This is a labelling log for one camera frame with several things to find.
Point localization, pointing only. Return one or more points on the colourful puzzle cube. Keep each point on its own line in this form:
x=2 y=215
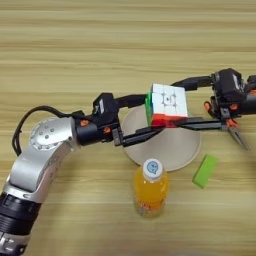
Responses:
x=170 y=100

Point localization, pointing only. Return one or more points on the round beige plate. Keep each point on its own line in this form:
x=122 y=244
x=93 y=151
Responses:
x=173 y=150

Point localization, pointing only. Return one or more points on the orange juice bottle white cap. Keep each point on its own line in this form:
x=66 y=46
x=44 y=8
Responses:
x=151 y=193

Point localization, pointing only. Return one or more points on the black box white label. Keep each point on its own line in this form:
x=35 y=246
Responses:
x=230 y=85
x=106 y=108

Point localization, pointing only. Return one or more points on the right black box white label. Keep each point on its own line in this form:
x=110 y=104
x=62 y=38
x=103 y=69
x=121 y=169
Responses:
x=230 y=85

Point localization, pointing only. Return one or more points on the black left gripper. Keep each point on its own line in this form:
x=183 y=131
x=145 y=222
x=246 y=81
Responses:
x=90 y=131

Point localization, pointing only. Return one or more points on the orange black needle-nose pliers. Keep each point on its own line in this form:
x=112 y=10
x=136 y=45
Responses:
x=238 y=136

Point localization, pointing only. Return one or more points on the left black box white label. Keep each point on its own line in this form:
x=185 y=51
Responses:
x=106 y=108

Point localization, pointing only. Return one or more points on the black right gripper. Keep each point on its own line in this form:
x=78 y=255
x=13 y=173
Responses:
x=248 y=105

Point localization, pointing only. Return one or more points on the green rectangular block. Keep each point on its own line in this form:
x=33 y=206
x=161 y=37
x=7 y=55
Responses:
x=205 y=171

